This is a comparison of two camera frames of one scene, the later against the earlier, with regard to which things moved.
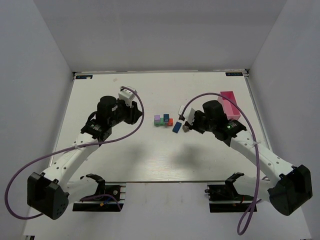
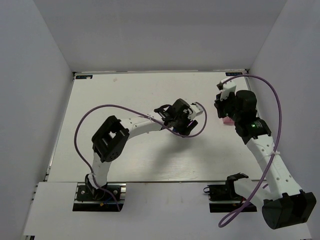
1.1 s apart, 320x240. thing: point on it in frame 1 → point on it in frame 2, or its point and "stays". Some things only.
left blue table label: x=84 y=76 stays
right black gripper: x=196 y=122 → x=222 y=105
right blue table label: x=234 y=74 stays
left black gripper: x=135 y=112 → x=187 y=124
